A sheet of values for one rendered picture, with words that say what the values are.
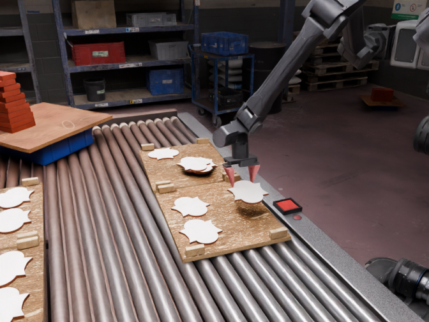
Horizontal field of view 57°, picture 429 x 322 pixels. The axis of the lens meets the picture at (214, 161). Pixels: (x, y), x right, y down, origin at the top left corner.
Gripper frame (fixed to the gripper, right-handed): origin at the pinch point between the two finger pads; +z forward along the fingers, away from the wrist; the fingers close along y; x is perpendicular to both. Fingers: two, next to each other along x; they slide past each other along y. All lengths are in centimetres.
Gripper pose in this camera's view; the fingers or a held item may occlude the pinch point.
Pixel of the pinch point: (242, 183)
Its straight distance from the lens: 134.3
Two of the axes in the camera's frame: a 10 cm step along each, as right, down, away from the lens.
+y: 9.6, -1.4, 2.6
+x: -2.9, -2.0, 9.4
